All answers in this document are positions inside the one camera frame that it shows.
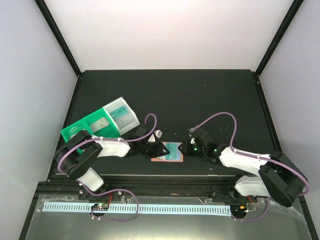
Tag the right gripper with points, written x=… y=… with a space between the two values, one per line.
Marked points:
x=183 y=148

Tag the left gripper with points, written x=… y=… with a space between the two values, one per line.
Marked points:
x=158 y=151

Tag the pink leather card holder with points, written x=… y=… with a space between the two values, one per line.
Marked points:
x=167 y=157

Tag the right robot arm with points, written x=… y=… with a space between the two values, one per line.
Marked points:
x=268 y=175

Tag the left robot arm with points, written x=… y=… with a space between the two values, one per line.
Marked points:
x=76 y=157

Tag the teal card in bin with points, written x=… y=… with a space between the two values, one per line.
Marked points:
x=119 y=113

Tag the grey card in bin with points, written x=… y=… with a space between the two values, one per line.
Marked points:
x=99 y=124

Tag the white plastic bin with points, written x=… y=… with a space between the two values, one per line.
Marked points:
x=123 y=125

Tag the green plastic bin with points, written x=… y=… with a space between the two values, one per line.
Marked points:
x=83 y=124

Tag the small circuit board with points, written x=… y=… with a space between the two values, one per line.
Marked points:
x=100 y=207

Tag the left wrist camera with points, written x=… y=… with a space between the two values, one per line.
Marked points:
x=156 y=135

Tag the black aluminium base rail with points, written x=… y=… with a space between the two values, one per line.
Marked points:
x=218 y=188

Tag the white slotted cable duct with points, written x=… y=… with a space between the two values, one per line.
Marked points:
x=153 y=209

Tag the right black frame post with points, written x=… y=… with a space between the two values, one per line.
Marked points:
x=282 y=29

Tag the black frame post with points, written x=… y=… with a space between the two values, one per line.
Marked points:
x=48 y=17
x=282 y=29

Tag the left black frame post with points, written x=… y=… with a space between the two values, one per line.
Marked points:
x=48 y=17

